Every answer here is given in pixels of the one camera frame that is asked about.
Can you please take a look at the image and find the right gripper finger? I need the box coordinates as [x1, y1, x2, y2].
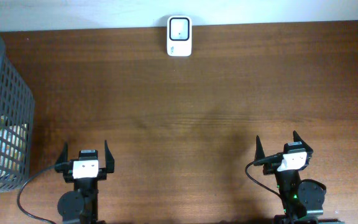
[254, 135, 265, 161]
[293, 130, 311, 149]

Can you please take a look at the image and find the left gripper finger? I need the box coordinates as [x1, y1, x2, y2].
[56, 142, 68, 164]
[104, 140, 115, 174]

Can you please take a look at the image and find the yellow snack bag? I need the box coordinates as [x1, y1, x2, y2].
[0, 116, 30, 182]

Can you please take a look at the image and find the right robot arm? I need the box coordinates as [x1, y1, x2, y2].
[245, 131, 341, 224]

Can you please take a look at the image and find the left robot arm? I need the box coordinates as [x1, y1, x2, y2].
[55, 142, 115, 224]

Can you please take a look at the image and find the grey plastic mesh basket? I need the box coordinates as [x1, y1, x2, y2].
[0, 36, 35, 193]

